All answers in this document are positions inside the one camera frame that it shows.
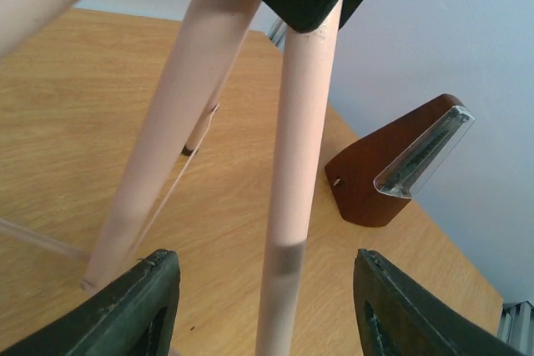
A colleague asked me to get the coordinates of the brown wooden metronome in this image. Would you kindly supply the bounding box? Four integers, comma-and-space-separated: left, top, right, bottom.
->
325, 93, 465, 228

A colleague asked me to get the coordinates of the clear plastic metronome cover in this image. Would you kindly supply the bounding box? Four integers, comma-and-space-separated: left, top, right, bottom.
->
373, 106, 475, 199

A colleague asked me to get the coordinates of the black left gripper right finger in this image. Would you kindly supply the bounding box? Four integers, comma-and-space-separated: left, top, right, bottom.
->
353, 248, 519, 355

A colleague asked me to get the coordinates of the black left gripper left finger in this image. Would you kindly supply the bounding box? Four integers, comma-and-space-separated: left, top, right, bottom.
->
1, 249, 180, 355

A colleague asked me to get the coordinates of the pink music stand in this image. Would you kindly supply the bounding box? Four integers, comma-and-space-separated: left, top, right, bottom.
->
1, 0, 363, 355

